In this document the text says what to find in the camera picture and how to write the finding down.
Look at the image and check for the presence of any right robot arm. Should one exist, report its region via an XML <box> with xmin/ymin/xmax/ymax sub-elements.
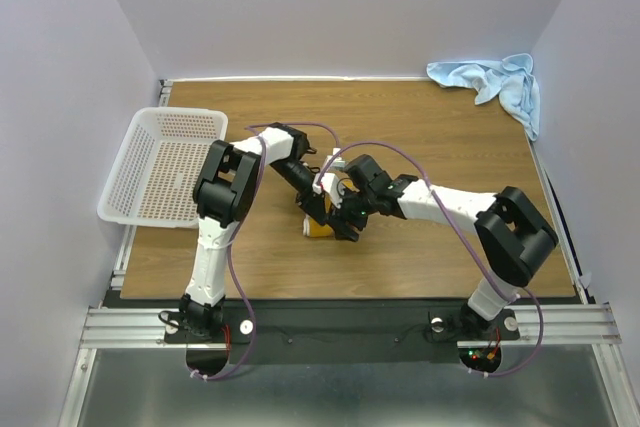
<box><xmin>313</xmin><ymin>155</ymin><xmax>559</xmax><ymax>337</ymax></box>

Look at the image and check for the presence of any aluminium frame rail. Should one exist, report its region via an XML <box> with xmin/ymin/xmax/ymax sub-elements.
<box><xmin>81</xmin><ymin>304</ymin><xmax>622</xmax><ymax>349</ymax></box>

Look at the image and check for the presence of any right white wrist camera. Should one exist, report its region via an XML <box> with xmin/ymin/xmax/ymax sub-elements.
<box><xmin>312</xmin><ymin>173</ymin><xmax>342</xmax><ymax>207</ymax></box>

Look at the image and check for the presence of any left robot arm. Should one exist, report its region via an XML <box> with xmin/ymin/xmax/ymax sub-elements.
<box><xmin>170</xmin><ymin>122</ymin><xmax>328</xmax><ymax>341</ymax></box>

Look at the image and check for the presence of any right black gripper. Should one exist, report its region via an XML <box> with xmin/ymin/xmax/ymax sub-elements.
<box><xmin>323</xmin><ymin>182</ymin><xmax>376</xmax><ymax>242</ymax></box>

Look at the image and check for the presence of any light blue towel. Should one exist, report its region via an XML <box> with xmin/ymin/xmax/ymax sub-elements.
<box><xmin>426</xmin><ymin>53</ymin><xmax>541</xmax><ymax>142</ymax></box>

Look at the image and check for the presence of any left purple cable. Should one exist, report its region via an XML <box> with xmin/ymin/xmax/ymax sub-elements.
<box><xmin>188</xmin><ymin>121</ymin><xmax>341</xmax><ymax>382</ymax></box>

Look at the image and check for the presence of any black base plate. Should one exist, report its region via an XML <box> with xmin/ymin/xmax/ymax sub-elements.
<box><xmin>102</xmin><ymin>298</ymin><xmax>591</xmax><ymax>366</ymax></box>

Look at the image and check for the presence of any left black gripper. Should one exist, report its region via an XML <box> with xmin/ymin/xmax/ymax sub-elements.
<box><xmin>269</xmin><ymin>157</ymin><xmax>325</xmax><ymax>225</ymax></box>

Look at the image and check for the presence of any white plastic basket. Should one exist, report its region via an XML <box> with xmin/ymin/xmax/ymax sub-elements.
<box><xmin>97</xmin><ymin>107</ymin><xmax>228</xmax><ymax>229</ymax></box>

